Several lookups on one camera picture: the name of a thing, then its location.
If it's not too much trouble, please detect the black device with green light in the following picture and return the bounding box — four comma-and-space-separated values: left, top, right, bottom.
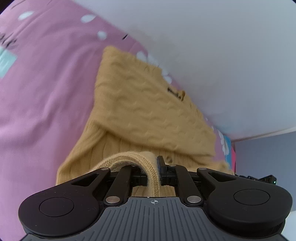
235, 174, 277, 185

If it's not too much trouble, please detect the pink floral bed sheet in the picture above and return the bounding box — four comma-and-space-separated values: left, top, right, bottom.
0, 0, 236, 241

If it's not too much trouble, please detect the mustard cable knit sweater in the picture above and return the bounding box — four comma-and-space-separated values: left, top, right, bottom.
56, 46, 232, 197

